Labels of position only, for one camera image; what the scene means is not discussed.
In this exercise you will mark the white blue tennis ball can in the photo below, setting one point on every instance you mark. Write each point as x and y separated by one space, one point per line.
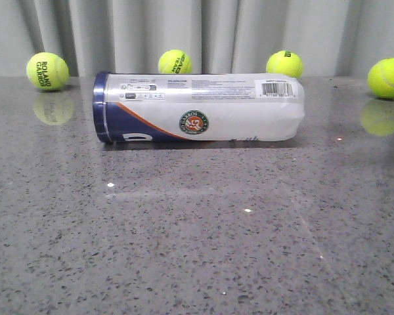
197 107

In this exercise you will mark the Head Team tennis ball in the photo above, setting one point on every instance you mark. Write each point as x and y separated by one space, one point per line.
175 61

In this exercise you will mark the Wilson tennis ball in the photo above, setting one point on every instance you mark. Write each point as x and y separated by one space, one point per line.
286 63

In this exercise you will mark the Roland Garros tennis ball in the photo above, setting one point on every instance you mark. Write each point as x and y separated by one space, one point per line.
47 71

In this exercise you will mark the plain yellow tennis ball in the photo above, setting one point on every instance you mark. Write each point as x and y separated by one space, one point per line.
380 78

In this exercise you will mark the grey pleated curtain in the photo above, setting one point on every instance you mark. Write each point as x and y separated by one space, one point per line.
331 37

